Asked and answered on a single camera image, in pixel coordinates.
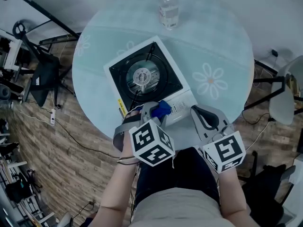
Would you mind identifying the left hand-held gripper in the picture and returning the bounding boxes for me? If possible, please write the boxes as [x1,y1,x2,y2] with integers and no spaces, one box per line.
[112,101,175,167]

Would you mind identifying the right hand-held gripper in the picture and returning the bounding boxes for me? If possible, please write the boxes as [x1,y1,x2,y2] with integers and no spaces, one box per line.
[191,105,247,174]

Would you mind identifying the blue cloth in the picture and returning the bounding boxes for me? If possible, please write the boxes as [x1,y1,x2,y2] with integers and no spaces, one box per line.
[151,100,172,119]

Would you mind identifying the white portable gas stove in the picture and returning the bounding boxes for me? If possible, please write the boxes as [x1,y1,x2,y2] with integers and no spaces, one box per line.
[103,35,199,127]

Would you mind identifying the person's right forearm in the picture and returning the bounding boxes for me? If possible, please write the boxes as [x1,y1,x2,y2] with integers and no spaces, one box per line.
[217,166,256,227]

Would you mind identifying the person's left forearm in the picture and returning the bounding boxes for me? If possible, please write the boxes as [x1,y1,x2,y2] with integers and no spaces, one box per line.
[91,143,139,227]

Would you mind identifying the person's left hand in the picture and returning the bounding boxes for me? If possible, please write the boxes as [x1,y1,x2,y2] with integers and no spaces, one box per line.
[123,110,142,127]

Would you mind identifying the person's dark jeans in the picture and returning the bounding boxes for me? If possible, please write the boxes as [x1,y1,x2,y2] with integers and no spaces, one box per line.
[134,147,221,205]

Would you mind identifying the black wrist band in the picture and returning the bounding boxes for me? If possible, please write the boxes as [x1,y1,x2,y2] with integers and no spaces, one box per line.
[116,156,139,166]

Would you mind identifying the round table with tablecloth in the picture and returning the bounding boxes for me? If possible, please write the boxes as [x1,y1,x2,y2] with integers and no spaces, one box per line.
[71,0,255,151]

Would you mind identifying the grey shell chair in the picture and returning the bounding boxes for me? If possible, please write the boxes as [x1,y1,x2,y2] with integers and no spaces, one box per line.
[243,55,303,126]

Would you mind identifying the black swivel chair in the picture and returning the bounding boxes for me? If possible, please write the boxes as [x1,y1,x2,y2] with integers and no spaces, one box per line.
[238,150,296,227]

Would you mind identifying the person's beige shirt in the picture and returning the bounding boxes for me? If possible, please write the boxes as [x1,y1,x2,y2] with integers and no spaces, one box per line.
[129,187,237,227]

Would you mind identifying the clear plastic water bottle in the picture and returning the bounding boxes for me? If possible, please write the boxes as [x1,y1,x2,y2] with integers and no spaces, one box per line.
[158,0,180,30]

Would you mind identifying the white power strip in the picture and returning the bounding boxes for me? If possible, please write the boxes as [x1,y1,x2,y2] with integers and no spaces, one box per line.
[49,108,57,127]

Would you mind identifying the black office chair with headrest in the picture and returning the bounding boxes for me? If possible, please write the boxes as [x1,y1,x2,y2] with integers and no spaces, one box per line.
[12,20,76,107]

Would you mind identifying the black round fan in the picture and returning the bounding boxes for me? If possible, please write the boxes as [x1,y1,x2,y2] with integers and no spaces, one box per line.
[0,84,11,104]

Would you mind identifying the whiteboard on black stand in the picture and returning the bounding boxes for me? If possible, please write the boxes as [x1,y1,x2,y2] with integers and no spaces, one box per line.
[0,0,82,47]

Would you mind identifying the black floor cable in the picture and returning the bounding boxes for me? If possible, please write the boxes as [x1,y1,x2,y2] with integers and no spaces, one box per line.
[54,119,120,159]
[241,110,275,125]

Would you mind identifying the white floor cable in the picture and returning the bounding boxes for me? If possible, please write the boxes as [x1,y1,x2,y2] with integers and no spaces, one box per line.
[245,121,270,151]

